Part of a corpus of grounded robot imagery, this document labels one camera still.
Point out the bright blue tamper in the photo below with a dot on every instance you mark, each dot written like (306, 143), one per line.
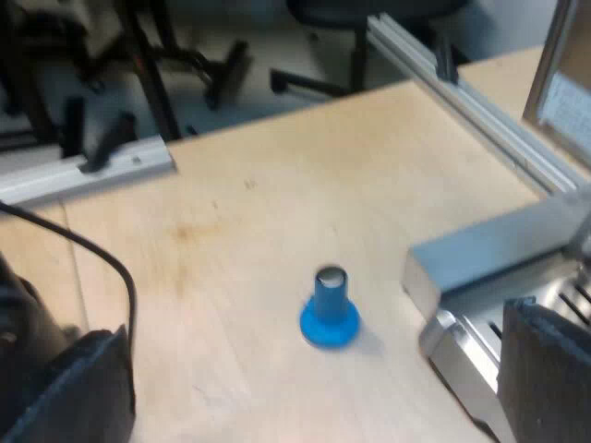
(329, 318)

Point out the black office chair base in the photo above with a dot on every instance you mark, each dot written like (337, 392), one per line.
(358, 51)

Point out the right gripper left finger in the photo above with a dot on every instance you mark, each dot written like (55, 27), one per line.
(88, 392)

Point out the aluminium rail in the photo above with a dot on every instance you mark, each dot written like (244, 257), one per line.
(480, 106)
(92, 168)

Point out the metal block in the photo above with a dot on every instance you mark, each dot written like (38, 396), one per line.
(485, 249)

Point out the steel espresso machine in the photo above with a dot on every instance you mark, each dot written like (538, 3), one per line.
(461, 355)

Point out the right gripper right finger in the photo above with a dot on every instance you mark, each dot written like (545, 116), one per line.
(549, 369)

